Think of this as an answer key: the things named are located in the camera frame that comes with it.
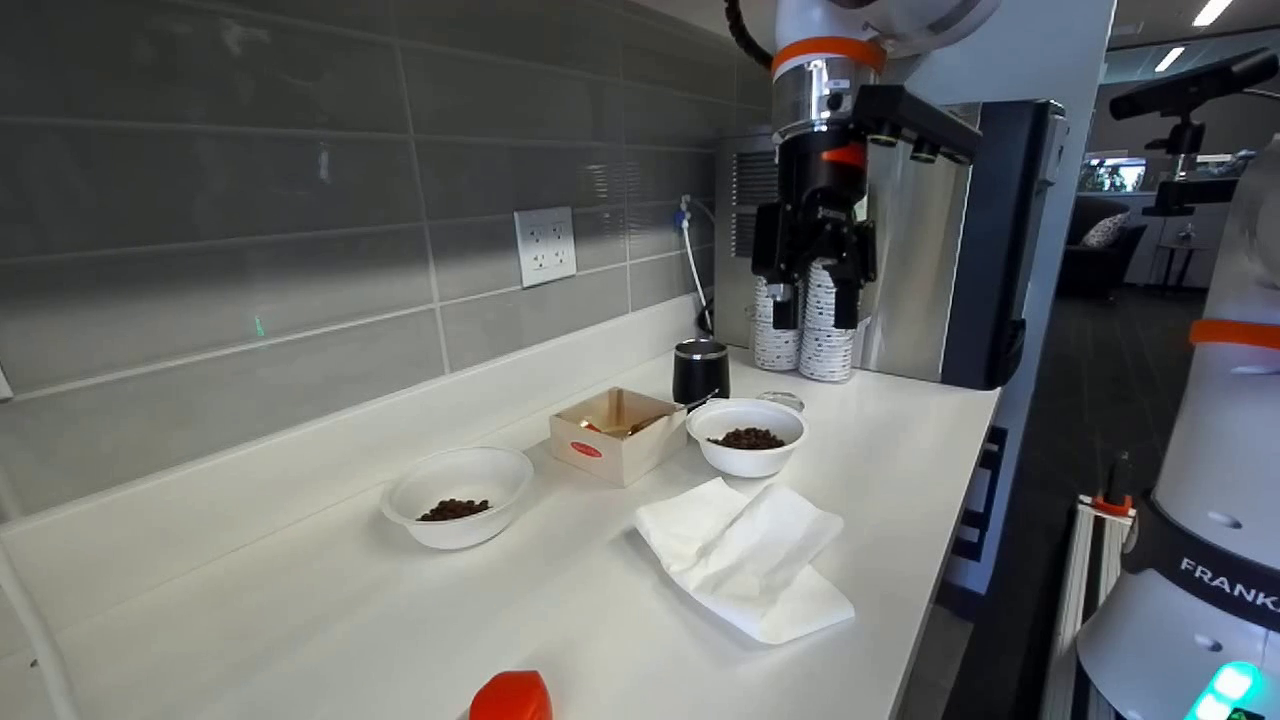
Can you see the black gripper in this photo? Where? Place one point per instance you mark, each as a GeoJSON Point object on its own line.
{"type": "Point", "coordinates": [815, 222]}

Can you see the white paper napkin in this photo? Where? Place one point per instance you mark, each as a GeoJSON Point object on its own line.
{"type": "Point", "coordinates": [745, 561]}

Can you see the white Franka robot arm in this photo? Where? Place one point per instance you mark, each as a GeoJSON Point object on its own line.
{"type": "Point", "coordinates": [1204, 466]}

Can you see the white speckled canister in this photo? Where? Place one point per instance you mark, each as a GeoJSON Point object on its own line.
{"type": "Point", "coordinates": [779, 350]}
{"type": "Point", "coordinates": [827, 352]}

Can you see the small clear round dish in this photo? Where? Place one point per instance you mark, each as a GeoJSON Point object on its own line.
{"type": "Point", "coordinates": [781, 398]}

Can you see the black cup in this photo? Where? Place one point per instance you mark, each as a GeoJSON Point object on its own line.
{"type": "Point", "coordinates": [700, 375]}

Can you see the brown food bits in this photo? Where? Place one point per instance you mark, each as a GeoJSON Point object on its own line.
{"type": "Point", "coordinates": [749, 438]}
{"type": "Point", "coordinates": [453, 510]}

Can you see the white bowl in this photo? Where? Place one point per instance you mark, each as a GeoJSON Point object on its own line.
{"type": "Point", "coordinates": [463, 480]}
{"type": "Point", "coordinates": [745, 461]}

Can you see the small white cardboard box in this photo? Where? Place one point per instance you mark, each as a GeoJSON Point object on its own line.
{"type": "Point", "coordinates": [603, 455]}

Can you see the orange black clamp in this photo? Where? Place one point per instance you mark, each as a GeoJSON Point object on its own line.
{"type": "Point", "coordinates": [1112, 506]}

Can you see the red plastic object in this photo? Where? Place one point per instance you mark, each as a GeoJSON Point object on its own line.
{"type": "Point", "coordinates": [509, 699]}

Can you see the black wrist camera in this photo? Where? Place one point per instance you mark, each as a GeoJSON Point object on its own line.
{"type": "Point", "coordinates": [923, 120]}

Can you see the white wall outlet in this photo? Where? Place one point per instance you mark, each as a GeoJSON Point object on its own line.
{"type": "Point", "coordinates": [544, 245]}

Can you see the aluminium profile frame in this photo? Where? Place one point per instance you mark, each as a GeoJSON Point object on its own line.
{"type": "Point", "coordinates": [1091, 601]}

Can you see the black camera on stand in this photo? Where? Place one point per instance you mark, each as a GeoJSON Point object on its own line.
{"type": "Point", "coordinates": [1186, 93]}

